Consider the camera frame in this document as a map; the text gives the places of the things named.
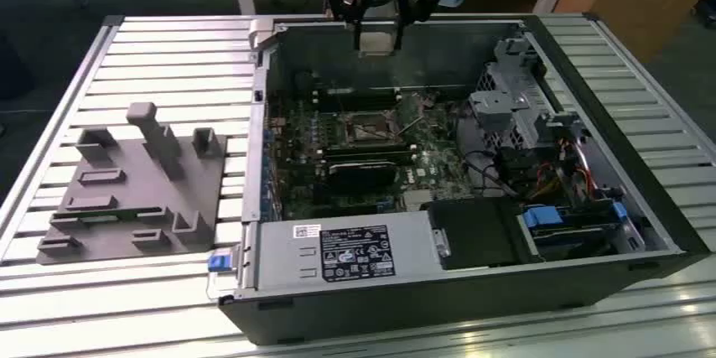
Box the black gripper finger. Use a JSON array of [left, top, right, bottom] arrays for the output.
[[393, 0, 436, 53], [321, 0, 365, 53]]

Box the silver CPU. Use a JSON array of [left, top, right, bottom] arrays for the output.
[[360, 30, 398, 57]]

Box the black RAM slot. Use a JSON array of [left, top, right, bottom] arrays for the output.
[[321, 88, 400, 100], [322, 143, 414, 153], [322, 98, 401, 111], [322, 150, 418, 163]]

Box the CPU socket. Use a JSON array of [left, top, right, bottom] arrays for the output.
[[337, 109, 402, 146]]

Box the grey metal drive cage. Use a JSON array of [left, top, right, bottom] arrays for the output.
[[480, 37, 560, 148]]

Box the green motherboard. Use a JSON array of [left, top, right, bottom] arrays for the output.
[[265, 89, 493, 223]]

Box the black graphics card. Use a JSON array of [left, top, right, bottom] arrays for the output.
[[325, 158, 400, 192]]

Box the silver chipset heatsink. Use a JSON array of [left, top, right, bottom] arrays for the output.
[[401, 189, 432, 208]]

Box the blue disk carrier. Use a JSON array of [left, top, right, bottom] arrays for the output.
[[517, 205, 566, 229]]

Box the black drive box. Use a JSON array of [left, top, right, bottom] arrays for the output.
[[418, 198, 538, 271]]

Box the grey parts rack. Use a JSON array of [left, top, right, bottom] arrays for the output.
[[33, 101, 229, 266]]

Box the grey power supply unit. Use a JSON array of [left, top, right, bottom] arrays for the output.
[[237, 211, 452, 292]]

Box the black disk drive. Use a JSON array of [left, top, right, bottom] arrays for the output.
[[530, 226, 616, 258]]

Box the blue plastic latch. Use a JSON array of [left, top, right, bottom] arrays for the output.
[[206, 251, 236, 273]]

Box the green RAM stick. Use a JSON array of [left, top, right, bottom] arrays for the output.
[[77, 210, 141, 221]]

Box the black PC case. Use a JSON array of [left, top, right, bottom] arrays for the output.
[[216, 12, 712, 345]]

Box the black cable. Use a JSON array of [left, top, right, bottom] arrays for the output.
[[461, 148, 525, 200]]

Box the coloured wire bundle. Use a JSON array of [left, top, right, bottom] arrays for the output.
[[525, 164, 594, 200]]

